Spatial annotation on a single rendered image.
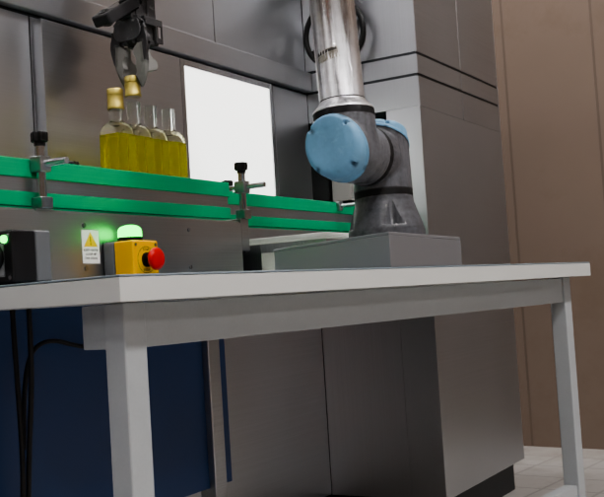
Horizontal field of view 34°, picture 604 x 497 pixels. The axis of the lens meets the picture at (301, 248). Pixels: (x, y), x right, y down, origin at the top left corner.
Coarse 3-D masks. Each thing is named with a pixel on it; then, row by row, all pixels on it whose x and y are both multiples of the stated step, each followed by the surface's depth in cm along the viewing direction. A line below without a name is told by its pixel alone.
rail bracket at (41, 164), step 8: (32, 136) 164; (40, 136) 163; (40, 144) 164; (40, 152) 164; (32, 160) 164; (40, 160) 163; (48, 160) 163; (56, 160) 162; (64, 160) 161; (32, 168) 164; (40, 168) 163; (48, 168) 164; (40, 176) 163; (40, 184) 163; (40, 192) 163; (32, 200) 163; (40, 200) 162; (48, 200) 164; (40, 208) 163; (48, 208) 164
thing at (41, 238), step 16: (16, 240) 147; (32, 240) 150; (48, 240) 153; (16, 256) 147; (32, 256) 150; (48, 256) 153; (0, 272) 148; (16, 272) 147; (32, 272) 149; (48, 272) 152
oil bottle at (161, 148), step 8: (152, 128) 212; (152, 136) 211; (160, 136) 212; (160, 144) 212; (160, 152) 212; (168, 152) 215; (160, 160) 212; (168, 160) 214; (160, 168) 212; (168, 168) 214
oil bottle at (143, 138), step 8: (136, 128) 206; (144, 128) 208; (136, 136) 206; (144, 136) 207; (136, 144) 206; (144, 144) 207; (152, 144) 209; (136, 152) 205; (144, 152) 207; (152, 152) 209; (136, 160) 205; (144, 160) 207; (152, 160) 209; (144, 168) 207; (152, 168) 209
